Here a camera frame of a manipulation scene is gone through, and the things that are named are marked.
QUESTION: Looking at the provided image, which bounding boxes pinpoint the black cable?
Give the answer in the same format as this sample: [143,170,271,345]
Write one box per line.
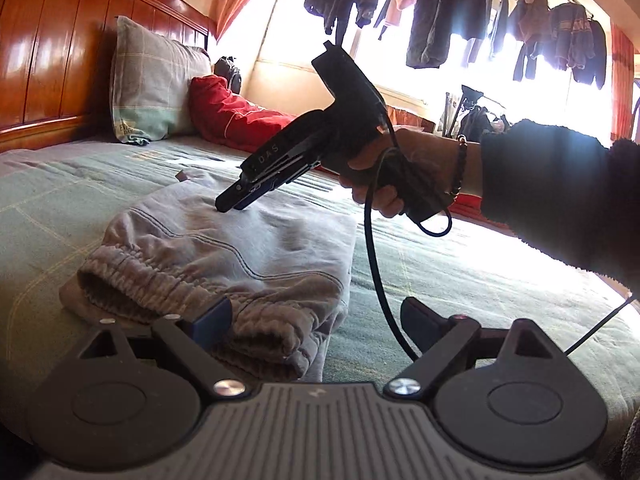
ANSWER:
[364,110,453,361]
[565,297,640,357]

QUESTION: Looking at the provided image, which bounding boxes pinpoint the row of hanging clothes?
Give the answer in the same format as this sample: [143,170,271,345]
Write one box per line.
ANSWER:
[292,0,608,91]

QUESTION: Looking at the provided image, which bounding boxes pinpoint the person's right hand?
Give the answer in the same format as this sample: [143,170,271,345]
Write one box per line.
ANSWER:
[339,130,460,219]

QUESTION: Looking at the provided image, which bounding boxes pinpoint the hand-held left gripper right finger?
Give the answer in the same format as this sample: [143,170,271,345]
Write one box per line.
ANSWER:
[384,296,562,402]

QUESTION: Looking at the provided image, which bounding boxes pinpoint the grey sweatpants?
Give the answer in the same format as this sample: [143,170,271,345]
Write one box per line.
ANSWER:
[60,167,357,381]

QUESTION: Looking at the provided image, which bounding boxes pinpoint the person's right forearm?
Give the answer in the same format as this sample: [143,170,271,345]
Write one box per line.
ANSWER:
[457,119,640,301]

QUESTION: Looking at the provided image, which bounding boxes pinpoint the wooden headboard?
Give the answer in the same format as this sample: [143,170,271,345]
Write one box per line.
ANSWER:
[0,0,211,153]

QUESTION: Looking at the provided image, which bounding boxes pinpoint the black backpack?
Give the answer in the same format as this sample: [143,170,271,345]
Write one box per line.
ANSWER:
[214,56,242,95]

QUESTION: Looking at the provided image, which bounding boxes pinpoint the green plaid pillow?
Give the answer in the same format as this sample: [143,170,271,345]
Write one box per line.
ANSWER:
[110,15,213,146]

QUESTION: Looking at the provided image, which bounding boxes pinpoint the black jacket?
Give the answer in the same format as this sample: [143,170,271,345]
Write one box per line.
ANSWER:
[457,106,501,142]

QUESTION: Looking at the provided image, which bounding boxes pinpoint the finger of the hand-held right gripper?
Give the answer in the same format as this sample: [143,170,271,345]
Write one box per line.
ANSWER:
[216,110,333,212]
[232,152,326,210]

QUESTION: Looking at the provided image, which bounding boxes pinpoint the red duvet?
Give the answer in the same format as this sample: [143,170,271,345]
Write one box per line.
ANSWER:
[189,75,516,233]

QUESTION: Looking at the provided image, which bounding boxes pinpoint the window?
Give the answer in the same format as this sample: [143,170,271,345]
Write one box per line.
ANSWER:
[220,0,616,136]

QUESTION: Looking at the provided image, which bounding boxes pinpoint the metal clothes rack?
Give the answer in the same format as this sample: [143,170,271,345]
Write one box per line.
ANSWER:
[442,84,506,142]

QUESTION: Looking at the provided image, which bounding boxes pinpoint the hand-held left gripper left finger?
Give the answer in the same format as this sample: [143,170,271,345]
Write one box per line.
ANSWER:
[80,296,247,400]

